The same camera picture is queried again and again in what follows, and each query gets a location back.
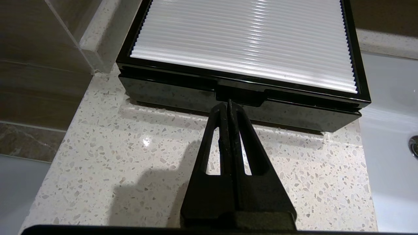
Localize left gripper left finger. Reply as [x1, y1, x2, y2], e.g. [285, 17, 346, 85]
[181, 102, 235, 228]

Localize black amenity drawer box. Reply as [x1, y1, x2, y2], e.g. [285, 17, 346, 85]
[116, 0, 372, 133]

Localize chrome sink drain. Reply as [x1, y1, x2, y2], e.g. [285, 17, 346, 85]
[408, 135, 418, 160]

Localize white sink basin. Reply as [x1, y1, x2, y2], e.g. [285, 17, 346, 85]
[359, 52, 418, 234]

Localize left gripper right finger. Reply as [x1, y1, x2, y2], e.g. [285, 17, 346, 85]
[228, 100, 297, 228]

